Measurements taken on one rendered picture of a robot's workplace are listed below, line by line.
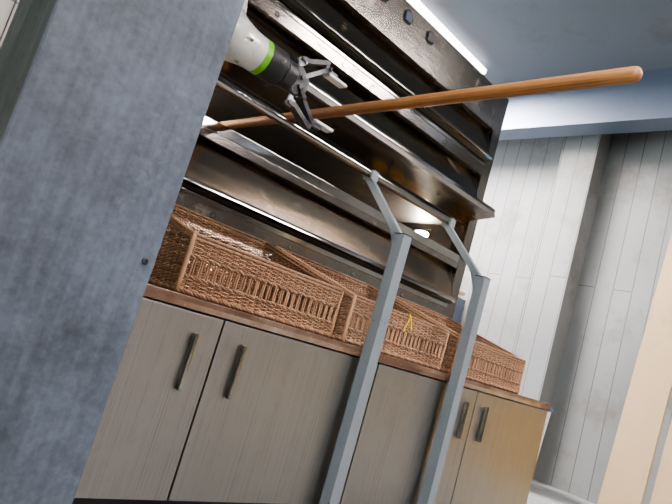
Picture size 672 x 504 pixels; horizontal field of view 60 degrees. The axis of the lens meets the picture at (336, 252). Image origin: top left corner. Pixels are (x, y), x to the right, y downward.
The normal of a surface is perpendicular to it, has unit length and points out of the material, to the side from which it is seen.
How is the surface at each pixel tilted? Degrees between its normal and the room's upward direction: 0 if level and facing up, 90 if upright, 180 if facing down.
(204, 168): 70
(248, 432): 90
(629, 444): 80
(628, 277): 90
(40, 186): 90
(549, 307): 90
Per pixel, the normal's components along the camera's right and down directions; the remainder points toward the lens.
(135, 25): 0.68, 0.09
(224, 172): 0.73, -0.25
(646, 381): -0.62, -0.46
